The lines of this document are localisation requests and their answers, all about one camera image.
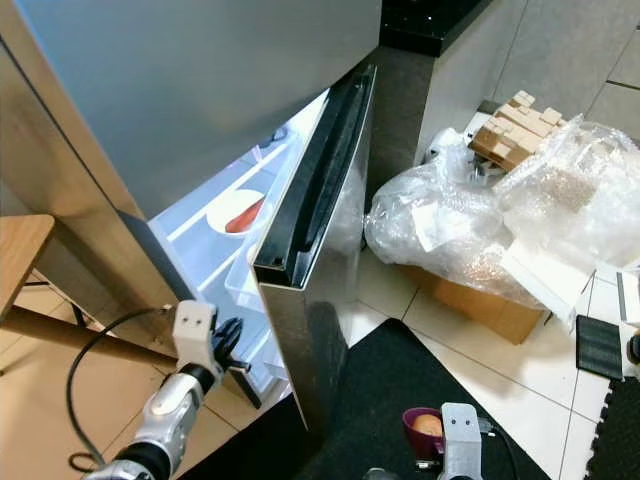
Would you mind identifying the steel fridge compartment door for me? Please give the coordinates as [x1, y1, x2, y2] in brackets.
[253, 65, 378, 446]

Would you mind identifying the orange carrot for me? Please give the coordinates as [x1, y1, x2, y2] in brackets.
[225, 195, 267, 234]

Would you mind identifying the white bowl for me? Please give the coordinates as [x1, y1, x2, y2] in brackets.
[206, 188, 269, 237]

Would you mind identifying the purple bowl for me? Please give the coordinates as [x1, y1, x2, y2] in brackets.
[402, 405, 451, 466]

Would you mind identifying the brown onion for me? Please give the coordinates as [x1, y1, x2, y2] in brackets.
[410, 413, 446, 438]

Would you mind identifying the stainless steel fridge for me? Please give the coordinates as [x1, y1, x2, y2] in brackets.
[0, 0, 381, 401]

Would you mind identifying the black foam floor mat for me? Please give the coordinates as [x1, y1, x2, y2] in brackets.
[180, 318, 551, 480]

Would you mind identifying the light wooden table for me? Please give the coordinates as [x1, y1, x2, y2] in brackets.
[0, 213, 191, 366]

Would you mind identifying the steel freezer door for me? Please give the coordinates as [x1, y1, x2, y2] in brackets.
[10, 0, 381, 221]

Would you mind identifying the large brown cardboard box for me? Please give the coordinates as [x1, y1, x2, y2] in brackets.
[400, 262, 551, 346]

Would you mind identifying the white flat board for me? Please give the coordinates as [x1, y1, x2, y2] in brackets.
[500, 235, 596, 319]

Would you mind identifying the brown cardboard packing insert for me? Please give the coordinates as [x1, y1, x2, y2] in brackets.
[467, 90, 566, 173]

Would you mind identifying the black countertop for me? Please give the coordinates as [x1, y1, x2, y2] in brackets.
[380, 0, 491, 58]

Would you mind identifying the white and black appliance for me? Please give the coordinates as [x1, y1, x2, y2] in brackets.
[575, 270, 640, 386]

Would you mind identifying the black puzzle edged mat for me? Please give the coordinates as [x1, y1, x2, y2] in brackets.
[585, 378, 640, 480]

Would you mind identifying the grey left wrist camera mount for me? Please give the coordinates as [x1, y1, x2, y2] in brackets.
[175, 300, 221, 373]

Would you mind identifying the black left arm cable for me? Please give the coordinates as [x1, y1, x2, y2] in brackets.
[66, 305, 181, 473]

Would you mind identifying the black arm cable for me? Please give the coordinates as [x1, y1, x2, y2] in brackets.
[480, 420, 521, 480]
[66, 305, 181, 473]

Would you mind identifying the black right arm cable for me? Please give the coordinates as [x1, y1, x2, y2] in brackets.
[480, 420, 521, 480]

